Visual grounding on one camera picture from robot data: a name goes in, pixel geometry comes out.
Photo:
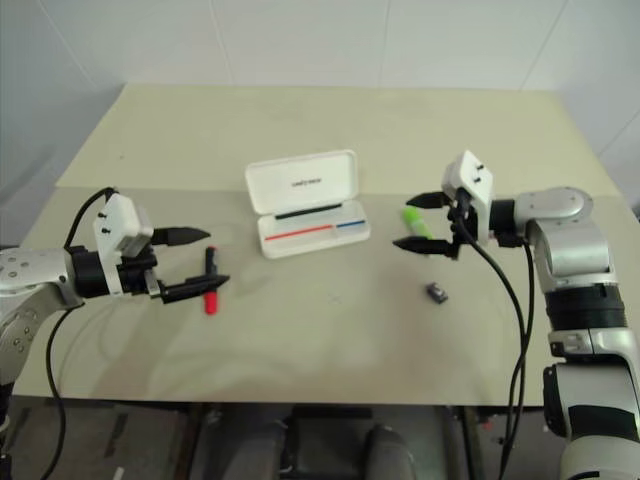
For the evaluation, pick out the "green highlighter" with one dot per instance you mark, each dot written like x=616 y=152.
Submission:
x=417 y=222

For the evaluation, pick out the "black pen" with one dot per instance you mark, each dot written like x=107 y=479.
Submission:
x=307 y=210

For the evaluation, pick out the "white open pencil case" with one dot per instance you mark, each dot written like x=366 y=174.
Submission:
x=300 y=180

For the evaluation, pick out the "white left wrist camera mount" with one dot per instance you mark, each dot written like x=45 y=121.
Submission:
x=117 y=220

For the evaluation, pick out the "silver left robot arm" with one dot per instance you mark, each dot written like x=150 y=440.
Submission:
x=30 y=270

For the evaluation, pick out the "red marker with black cap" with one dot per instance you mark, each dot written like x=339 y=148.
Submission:
x=211 y=302

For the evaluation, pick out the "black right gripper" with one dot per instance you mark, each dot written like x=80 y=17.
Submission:
x=462 y=215

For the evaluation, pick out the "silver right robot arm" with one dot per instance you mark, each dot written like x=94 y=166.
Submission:
x=575 y=250

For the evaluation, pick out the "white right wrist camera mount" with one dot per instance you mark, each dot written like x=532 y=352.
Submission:
x=470 y=175

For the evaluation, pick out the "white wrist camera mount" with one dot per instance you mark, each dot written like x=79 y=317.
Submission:
x=117 y=220
x=470 y=175

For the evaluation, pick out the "red and blue pencil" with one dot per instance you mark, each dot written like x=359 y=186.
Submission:
x=300 y=232

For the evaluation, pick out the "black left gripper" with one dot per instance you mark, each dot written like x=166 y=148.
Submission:
x=134 y=272

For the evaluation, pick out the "grey rounded shape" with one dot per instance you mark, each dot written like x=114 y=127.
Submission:
x=390 y=452

